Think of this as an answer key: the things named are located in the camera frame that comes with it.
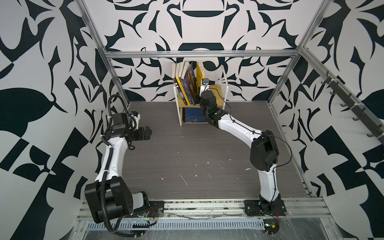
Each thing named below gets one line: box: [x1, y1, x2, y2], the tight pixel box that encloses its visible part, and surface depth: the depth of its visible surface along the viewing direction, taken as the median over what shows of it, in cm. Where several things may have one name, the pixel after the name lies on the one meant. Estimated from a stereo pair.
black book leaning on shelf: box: [172, 62, 186, 105], surface depth 82 cm
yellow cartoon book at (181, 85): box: [176, 77, 191, 106], surface depth 81 cm
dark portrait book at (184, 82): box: [179, 76, 196, 106], surface depth 82 cm
